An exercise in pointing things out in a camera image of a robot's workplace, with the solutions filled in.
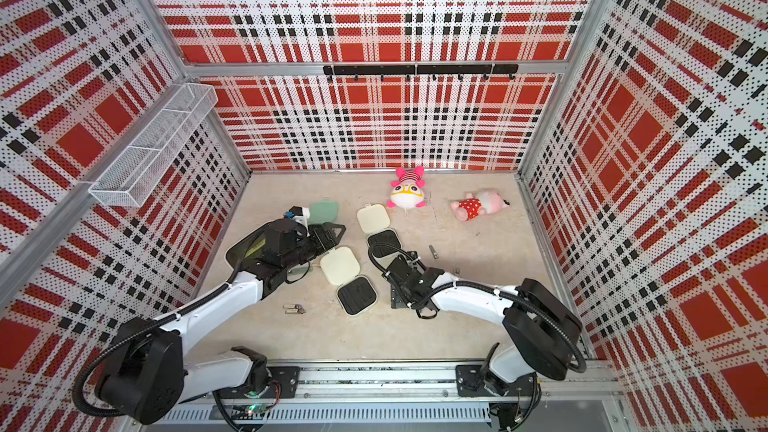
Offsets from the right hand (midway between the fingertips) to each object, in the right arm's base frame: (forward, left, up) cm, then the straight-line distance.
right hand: (411, 295), depth 86 cm
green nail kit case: (+34, +33, -4) cm, 47 cm away
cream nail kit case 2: (+1, +17, -2) cm, 17 cm away
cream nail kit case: (+27, +12, -1) cm, 30 cm away
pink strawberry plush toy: (+33, -27, +2) cm, 42 cm away
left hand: (+14, +20, +12) cm, 27 cm away
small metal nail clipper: (-3, +34, -2) cm, 35 cm away
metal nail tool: (+15, -8, -2) cm, 17 cm away
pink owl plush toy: (+36, 0, +5) cm, 36 cm away
